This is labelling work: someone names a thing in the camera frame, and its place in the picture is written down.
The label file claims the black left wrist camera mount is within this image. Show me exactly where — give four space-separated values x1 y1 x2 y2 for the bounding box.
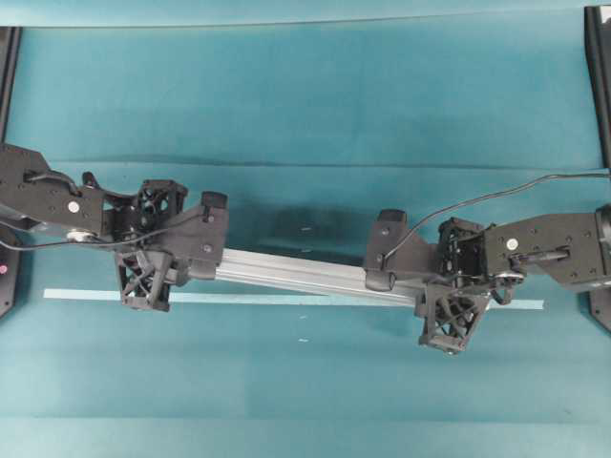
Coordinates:
115 250 173 312

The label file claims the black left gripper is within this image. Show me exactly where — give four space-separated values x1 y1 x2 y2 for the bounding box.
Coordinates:
81 172 228 281

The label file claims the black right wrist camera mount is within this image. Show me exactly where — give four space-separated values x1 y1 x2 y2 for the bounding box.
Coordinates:
414 283 490 355

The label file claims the black frame post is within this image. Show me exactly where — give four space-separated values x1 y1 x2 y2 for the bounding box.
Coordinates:
584 5 610 168
0 27 23 142

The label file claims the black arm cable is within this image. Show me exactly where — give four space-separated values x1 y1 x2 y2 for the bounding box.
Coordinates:
381 171 611 268
0 227 144 251

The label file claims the black right frame post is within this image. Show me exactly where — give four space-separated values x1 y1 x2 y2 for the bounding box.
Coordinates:
584 5 610 168

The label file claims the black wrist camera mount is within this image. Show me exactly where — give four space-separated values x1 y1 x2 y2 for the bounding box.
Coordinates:
115 250 173 312
414 283 490 355

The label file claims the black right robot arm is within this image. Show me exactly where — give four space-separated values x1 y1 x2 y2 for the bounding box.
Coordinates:
364 205 610 293

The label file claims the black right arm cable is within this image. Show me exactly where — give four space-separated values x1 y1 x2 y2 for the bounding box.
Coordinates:
381 171 611 268

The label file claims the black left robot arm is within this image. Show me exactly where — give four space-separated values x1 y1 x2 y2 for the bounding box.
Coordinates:
1 143 228 279

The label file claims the black left frame post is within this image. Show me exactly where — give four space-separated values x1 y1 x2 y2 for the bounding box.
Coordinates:
0 27 23 142

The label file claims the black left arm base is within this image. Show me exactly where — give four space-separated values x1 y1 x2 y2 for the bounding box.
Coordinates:
0 245 21 318

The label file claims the light blue tape strip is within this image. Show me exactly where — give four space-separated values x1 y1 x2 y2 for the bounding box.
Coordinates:
42 287 548 312

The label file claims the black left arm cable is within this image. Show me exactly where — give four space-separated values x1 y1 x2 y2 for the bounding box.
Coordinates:
0 227 144 251

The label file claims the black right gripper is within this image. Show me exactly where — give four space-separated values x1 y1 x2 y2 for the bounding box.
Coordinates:
363 209 495 291

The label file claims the silver aluminium extrusion rail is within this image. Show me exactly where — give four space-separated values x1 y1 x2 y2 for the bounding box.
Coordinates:
216 248 423 307

